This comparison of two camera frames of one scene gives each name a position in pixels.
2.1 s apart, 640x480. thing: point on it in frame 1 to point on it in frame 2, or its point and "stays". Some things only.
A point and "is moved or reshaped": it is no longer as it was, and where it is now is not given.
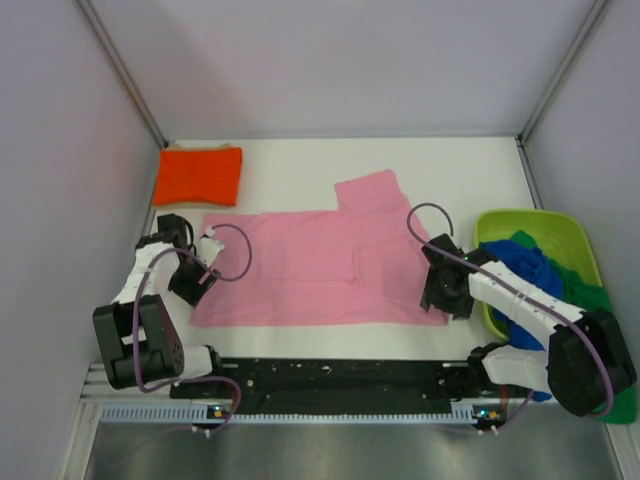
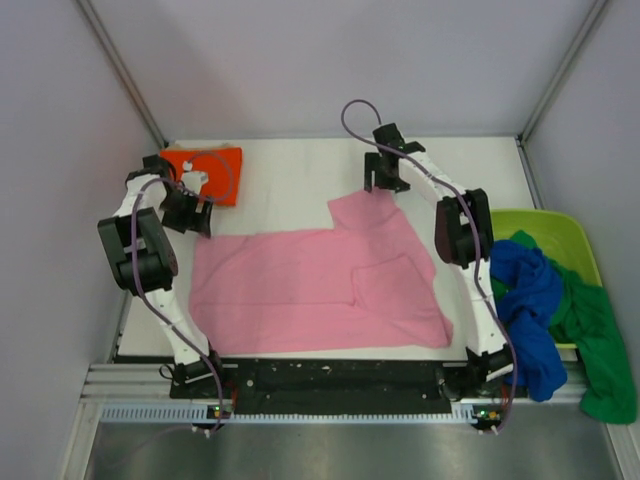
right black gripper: x=460 y=309 to x=371 y=163
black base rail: x=334 y=385 stays
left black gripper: x=192 y=291 to x=193 y=221
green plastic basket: x=559 y=234 stays
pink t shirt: x=358 y=265 is moved or reshaped
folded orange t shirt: x=208 y=175 stays
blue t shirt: x=537 y=271 stays
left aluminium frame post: x=121 y=69 stays
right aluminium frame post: x=568 y=59 stays
